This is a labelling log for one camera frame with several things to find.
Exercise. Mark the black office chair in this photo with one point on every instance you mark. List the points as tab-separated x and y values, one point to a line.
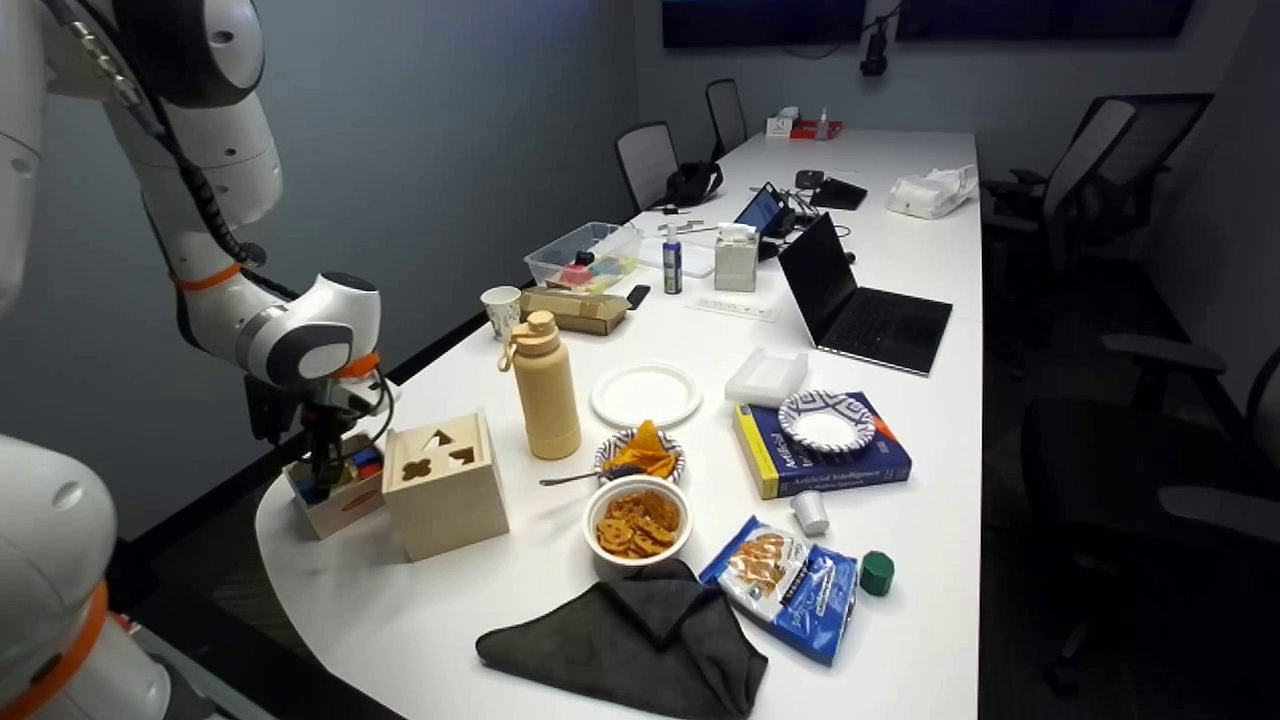
1107	178

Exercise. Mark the grey office chair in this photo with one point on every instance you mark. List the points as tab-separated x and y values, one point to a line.
646	158

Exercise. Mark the beige water bottle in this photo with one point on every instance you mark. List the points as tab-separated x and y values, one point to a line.
542	368

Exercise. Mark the blue snack bag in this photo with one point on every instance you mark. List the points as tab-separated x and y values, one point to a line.
797	588

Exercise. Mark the white empty plate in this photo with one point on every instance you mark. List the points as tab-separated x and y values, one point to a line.
646	393

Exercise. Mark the wooden block bundle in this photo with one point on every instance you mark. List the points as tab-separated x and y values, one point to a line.
577	315

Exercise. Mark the small white cup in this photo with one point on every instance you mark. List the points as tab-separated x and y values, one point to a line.
811	513

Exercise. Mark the metal spoon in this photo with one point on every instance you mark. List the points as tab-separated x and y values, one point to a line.
599	477

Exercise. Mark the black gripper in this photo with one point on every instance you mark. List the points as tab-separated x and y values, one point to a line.
320	411

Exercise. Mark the white crumpled cloth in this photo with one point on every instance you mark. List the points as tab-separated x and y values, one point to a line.
935	194

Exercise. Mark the black laptop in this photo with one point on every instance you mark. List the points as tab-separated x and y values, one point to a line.
850	317

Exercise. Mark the white tissue box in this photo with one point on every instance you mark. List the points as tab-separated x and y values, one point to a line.
735	259

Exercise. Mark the green bottle cap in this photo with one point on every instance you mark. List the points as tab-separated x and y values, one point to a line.
877	575

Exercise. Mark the blue and yellow book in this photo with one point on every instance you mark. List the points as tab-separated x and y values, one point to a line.
785	471

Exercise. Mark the small plate with chips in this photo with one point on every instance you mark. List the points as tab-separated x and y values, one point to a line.
641	455

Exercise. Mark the wooden shape sorter cube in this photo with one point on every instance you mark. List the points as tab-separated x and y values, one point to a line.
441	486

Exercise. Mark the paper cup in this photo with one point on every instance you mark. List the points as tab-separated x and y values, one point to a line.
501	301

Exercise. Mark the blue can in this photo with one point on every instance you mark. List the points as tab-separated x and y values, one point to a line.
673	264

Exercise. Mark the blue patterned paper plate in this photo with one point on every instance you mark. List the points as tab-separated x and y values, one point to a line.
828	423

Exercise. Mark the clear plastic storage bin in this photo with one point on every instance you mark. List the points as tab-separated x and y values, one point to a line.
585	259

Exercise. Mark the wooden tray of blocks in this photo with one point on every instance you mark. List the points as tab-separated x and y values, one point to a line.
341	504

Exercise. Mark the black bag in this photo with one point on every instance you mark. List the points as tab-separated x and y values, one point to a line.
692	182

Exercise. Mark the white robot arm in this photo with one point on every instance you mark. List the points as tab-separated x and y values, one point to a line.
176	87

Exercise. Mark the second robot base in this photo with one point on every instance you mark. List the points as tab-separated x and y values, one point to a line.
62	650

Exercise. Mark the white bowl of chips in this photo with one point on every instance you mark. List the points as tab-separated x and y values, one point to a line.
639	522

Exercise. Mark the tablet with blue screen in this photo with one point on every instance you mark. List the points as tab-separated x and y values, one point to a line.
769	215

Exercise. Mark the dark grey cloth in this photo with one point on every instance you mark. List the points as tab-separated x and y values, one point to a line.
655	641

